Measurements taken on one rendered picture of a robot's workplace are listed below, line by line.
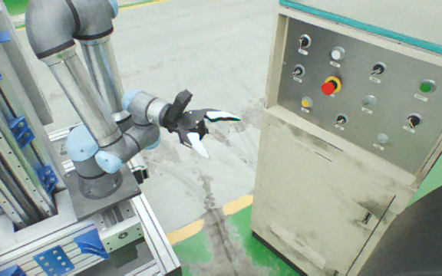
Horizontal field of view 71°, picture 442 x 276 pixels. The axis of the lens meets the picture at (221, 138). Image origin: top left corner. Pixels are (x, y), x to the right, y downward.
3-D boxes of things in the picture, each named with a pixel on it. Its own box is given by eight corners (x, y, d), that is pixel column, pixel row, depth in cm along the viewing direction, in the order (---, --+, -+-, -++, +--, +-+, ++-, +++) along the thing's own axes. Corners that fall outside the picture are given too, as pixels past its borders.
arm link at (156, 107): (161, 93, 90) (143, 110, 86) (173, 98, 88) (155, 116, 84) (166, 111, 96) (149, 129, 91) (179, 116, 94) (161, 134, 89)
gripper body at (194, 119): (212, 133, 90) (179, 119, 95) (209, 113, 83) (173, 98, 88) (196, 152, 86) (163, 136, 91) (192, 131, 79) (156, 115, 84)
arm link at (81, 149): (67, 167, 105) (52, 137, 95) (99, 144, 113) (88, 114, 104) (91, 182, 100) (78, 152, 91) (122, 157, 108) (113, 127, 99)
